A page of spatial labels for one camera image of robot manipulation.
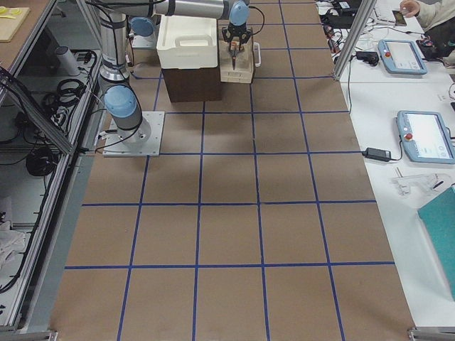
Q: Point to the blue teach pendant far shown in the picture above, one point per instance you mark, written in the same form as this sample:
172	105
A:
401	57

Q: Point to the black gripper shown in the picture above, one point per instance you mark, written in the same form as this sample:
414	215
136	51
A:
237	35

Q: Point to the black power adapter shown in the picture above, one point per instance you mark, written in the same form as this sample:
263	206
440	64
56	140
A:
377	154

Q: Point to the blue teach pendant near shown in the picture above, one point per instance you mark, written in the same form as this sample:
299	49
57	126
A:
424	137

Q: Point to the wooden board with yellow parts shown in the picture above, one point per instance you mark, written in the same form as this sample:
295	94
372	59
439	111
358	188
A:
11	20

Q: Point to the dark brown drawer cabinet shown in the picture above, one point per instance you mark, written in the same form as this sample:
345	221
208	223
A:
193	85

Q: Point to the aluminium frame post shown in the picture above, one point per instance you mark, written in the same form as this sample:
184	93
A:
355	31

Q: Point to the wooden drawer with white handle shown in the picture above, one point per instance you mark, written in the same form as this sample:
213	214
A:
248	59

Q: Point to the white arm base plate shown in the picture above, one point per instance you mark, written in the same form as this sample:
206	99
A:
146	141

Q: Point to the grey cylinder speaker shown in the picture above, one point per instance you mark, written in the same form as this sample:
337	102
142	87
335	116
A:
67	60

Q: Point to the blue teach pendant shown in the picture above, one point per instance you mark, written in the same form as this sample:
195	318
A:
424	137
401	57

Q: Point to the white plastic tray bin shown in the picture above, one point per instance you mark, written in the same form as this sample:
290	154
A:
187	42

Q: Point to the white crumpled cloth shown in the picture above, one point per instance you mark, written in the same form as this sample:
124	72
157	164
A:
12	242

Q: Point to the person in beige clothes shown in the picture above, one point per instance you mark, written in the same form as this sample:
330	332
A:
437	21

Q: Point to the teal cloth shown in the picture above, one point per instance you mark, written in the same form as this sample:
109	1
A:
438	218

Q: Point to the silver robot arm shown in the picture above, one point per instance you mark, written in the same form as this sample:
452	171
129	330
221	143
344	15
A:
120	101

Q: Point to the orange grey handled scissors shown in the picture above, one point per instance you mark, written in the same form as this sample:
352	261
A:
234	49

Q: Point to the clear acrylic holder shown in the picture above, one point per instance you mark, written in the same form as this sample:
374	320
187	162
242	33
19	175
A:
428	183

